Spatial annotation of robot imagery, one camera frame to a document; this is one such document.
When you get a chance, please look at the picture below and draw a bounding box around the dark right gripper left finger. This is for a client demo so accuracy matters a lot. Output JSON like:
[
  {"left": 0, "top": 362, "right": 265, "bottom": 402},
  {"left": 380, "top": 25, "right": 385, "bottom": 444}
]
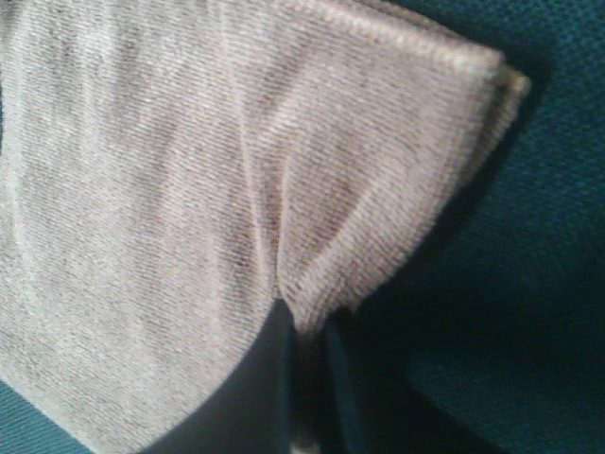
[{"left": 146, "top": 300, "right": 294, "bottom": 454}]

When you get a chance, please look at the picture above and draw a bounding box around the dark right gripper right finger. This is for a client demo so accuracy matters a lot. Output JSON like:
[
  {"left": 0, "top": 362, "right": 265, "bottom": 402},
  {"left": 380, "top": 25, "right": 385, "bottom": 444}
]
[{"left": 320, "top": 319, "right": 373, "bottom": 453}]

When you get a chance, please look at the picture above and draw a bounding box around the orange-brown towel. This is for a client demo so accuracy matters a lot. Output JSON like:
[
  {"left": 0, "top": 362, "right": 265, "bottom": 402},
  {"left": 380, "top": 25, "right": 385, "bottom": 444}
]
[{"left": 1, "top": 1, "right": 529, "bottom": 453}]

